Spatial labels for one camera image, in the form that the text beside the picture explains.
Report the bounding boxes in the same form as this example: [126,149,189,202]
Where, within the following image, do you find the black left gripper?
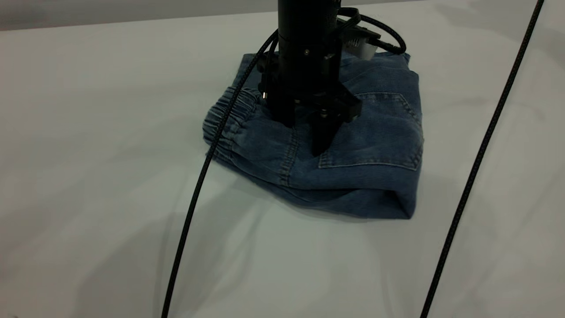
[260,41,363,157]

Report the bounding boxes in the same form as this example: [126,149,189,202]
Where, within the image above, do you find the blue denim pants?
[202,51,425,220]

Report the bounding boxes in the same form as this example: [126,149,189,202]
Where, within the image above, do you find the black cable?
[161,7,407,318]
[420,0,546,318]

